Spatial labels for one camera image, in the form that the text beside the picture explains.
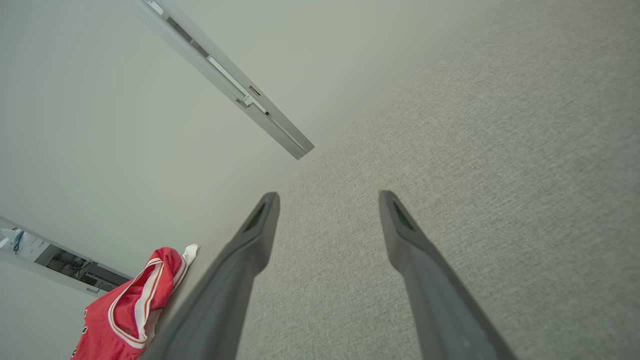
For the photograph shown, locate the grey partition post round feet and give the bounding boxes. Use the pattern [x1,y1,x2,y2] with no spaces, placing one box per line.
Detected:
[127,0,315,161]

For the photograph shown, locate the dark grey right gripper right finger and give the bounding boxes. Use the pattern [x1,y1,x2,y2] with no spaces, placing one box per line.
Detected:
[378,190,517,360]

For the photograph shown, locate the red basketball jersey white sleeves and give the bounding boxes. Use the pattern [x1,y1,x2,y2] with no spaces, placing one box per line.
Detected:
[70,244,199,360]

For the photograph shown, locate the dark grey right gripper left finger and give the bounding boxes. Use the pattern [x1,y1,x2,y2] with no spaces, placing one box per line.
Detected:
[142,192,280,360]

